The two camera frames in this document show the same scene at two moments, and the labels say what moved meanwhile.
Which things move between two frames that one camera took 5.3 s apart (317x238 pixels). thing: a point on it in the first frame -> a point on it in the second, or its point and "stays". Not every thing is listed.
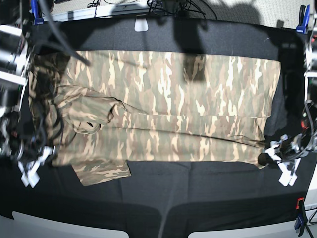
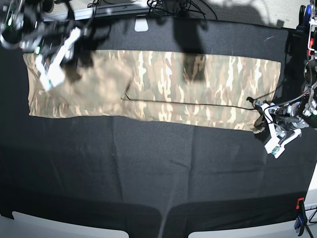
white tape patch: (141, 25) stays
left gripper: (28, 169) -> (52, 74)
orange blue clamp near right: (299, 222) stays
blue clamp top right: (304, 19) stays
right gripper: (284, 151) -> (283, 129)
